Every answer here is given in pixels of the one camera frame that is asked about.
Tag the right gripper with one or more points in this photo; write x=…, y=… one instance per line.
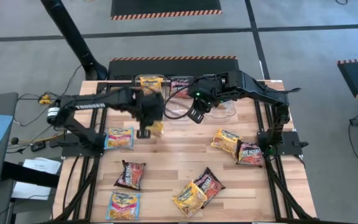
x=207, y=90

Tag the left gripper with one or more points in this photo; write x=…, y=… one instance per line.
x=149, y=105

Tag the yellow Maruchan noodle pack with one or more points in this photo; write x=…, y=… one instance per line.
x=225, y=140
x=151, y=84
x=158, y=130
x=188, y=199

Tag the blue Maruchan noodle pack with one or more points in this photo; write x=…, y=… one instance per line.
x=123, y=207
x=119, y=139

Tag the black fire noodle pack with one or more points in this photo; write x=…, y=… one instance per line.
x=250, y=154
x=210, y=185
x=179, y=85
x=130, y=175

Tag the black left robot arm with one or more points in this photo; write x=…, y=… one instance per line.
x=89, y=101

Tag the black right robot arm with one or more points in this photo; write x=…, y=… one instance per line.
x=259, y=90

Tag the clear plastic bin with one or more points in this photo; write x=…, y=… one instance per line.
x=137, y=85
x=174, y=107
x=225, y=110

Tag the white paper sheets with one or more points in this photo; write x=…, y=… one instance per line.
x=42, y=165

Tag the black flat bar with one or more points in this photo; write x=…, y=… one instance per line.
x=30, y=175

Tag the black padded pole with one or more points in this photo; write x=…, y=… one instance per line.
x=70, y=31

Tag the black aluminium table frame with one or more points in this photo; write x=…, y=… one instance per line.
x=113, y=83

